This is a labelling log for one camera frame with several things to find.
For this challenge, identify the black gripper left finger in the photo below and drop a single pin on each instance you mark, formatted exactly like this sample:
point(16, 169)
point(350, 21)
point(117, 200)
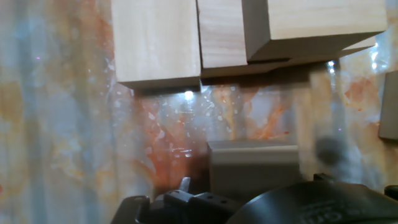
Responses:
point(186, 207)

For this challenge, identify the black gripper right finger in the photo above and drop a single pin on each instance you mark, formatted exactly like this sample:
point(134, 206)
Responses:
point(320, 177)

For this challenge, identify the orange grey marble mat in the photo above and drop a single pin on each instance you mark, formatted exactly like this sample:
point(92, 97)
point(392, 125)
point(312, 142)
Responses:
point(62, 124)

